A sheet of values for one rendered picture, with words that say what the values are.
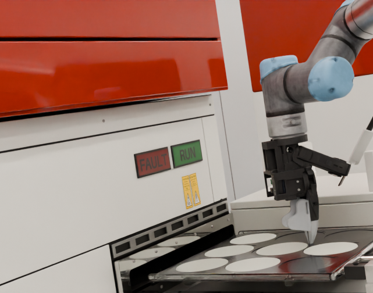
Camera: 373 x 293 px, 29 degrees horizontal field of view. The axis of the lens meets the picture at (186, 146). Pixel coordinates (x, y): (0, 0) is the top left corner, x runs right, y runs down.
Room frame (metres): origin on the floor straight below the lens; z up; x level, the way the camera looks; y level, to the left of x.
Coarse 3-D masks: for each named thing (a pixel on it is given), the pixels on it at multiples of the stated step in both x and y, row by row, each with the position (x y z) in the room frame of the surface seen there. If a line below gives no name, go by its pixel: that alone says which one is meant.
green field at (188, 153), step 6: (186, 144) 1.57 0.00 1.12; (192, 144) 1.59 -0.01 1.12; (198, 144) 1.61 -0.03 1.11; (174, 150) 1.52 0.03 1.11; (180, 150) 1.54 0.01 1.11; (186, 150) 1.56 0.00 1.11; (192, 150) 1.58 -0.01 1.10; (198, 150) 1.61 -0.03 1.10; (174, 156) 1.52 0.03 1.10; (180, 156) 1.54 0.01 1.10; (186, 156) 1.56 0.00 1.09; (192, 156) 1.58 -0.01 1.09; (198, 156) 1.60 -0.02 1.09; (180, 162) 1.54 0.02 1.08; (186, 162) 1.56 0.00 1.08
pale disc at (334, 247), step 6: (312, 246) 1.38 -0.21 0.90; (318, 246) 1.37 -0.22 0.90; (324, 246) 1.36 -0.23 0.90; (330, 246) 1.35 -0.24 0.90; (336, 246) 1.35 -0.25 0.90; (342, 246) 1.34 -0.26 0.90; (348, 246) 1.33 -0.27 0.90; (354, 246) 1.32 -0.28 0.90; (306, 252) 1.34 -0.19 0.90; (312, 252) 1.33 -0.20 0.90; (318, 252) 1.32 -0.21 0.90; (324, 252) 1.31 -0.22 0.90; (330, 252) 1.31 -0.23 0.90; (336, 252) 1.30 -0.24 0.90; (342, 252) 1.29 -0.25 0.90
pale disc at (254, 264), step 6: (252, 258) 1.36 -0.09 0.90; (258, 258) 1.35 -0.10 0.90; (264, 258) 1.34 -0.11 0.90; (270, 258) 1.33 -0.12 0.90; (276, 258) 1.32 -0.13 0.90; (234, 264) 1.33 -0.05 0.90; (240, 264) 1.32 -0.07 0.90; (246, 264) 1.31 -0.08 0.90; (252, 264) 1.31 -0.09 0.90; (258, 264) 1.30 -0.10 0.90; (264, 264) 1.29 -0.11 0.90; (270, 264) 1.29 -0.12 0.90; (276, 264) 1.28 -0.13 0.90; (234, 270) 1.28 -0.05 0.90; (240, 270) 1.27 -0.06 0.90; (246, 270) 1.26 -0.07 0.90; (252, 270) 1.26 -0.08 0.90
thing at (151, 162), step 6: (162, 150) 1.49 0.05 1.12; (138, 156) 1.42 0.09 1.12; (144, 156) 1.43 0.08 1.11; (150, 156) 1.45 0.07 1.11; (156, 156) 1.47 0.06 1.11; (162, 156) 1.49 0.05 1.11; (168, 156) 1.50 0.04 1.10; (138, 162) 1.41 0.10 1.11; (144, 162) 1.43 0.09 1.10; (150, 162) 1.45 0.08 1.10; (156, 162) 1.46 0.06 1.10; (162, 162) 1.48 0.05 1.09; (168, 162) 1.50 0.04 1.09; (138, 168) 1.41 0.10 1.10; (144, 168) 1.43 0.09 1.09; (150, 168) 1.44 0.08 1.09; (156, 168) 1.46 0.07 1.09; (162, 168) 1.48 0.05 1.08
